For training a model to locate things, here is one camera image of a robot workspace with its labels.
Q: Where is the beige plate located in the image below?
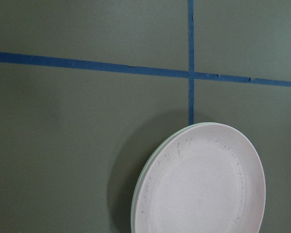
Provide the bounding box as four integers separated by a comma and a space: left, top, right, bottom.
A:
130, 122, 215, 233

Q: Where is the pink plate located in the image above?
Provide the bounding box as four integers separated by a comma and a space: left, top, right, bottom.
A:
134, 123, 266, 233

